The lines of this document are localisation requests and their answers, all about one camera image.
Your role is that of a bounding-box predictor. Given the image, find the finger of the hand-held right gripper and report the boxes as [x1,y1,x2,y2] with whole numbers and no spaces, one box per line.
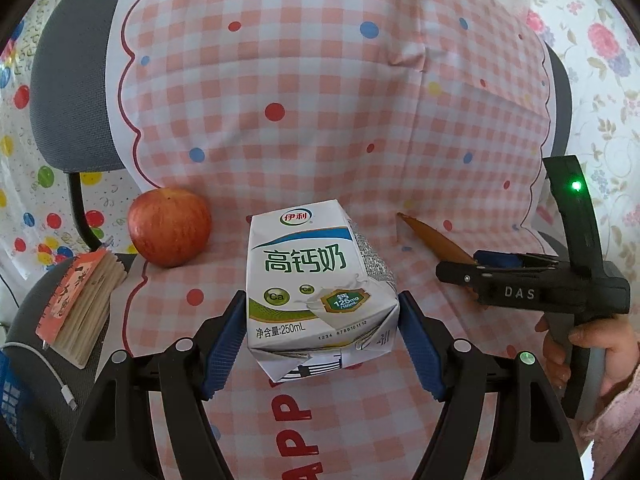
[434,259,490,307]
[472,249,565,275]

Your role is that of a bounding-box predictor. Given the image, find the person's right hand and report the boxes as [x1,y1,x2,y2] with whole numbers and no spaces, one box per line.
[534,316,640,397]

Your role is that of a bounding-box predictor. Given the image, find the floral backdrop cloth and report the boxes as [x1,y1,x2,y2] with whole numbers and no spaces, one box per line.
[519,0,640,282]

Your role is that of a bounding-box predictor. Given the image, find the polka dot cloth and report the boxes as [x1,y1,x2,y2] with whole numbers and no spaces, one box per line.
[0,0,532,292]

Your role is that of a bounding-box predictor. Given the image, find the pink checked cloth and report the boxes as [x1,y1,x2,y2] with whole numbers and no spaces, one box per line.
[107,0,557,480]

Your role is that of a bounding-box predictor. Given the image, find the brown pointed strip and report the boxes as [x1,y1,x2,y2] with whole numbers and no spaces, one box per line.
[396,212,479,267]

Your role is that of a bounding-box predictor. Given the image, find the thick paper notepad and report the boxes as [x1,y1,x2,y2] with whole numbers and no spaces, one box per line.
[35,249,129,367]

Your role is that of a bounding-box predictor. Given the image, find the person's right forearm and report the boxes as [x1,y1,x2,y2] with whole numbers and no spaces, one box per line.
[577,360,640,480]

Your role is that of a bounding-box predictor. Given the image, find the grey office chair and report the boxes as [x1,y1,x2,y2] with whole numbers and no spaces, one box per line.
[4,0,574,462]

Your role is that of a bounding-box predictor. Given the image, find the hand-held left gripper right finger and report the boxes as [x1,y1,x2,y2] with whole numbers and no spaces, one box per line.
[397,291,586,480]

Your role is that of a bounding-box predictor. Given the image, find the red apple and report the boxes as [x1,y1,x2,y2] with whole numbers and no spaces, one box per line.
[127,187,213,268]

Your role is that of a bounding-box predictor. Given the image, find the white milk carton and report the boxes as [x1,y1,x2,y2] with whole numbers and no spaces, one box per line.
[246,198,401,387]

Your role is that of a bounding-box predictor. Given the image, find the white charging cable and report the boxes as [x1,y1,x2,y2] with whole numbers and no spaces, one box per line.
[0,342,79,412]

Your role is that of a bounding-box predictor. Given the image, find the blue plastic basket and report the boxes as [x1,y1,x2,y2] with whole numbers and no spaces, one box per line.
[0,346,32,457]

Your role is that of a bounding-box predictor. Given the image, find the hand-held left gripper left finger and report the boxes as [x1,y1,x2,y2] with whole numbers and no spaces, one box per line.
[60,290,249,480]

